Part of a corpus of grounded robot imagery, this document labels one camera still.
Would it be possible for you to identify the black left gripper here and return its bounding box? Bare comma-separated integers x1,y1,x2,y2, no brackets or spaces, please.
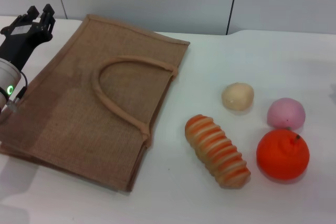
0,4,56,71

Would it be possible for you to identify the brown jute handbag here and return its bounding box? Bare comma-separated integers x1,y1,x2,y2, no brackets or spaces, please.
0,14,191,194

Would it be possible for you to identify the orange fruit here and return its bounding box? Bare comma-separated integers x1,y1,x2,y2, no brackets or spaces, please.
256,128,311,182

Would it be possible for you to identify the pink peach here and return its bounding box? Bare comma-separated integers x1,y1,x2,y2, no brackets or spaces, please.
267,98,307,131

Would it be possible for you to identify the orange striped bread roll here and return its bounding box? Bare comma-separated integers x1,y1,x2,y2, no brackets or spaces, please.
184,114,251,189

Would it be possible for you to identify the beige round bun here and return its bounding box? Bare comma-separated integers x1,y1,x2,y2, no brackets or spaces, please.
221,82,255,111

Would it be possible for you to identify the thin dark vertical pole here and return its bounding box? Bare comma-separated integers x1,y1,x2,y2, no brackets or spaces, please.
225,0,242,36

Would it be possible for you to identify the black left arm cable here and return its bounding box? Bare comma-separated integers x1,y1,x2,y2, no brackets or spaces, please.
0,71,28,124

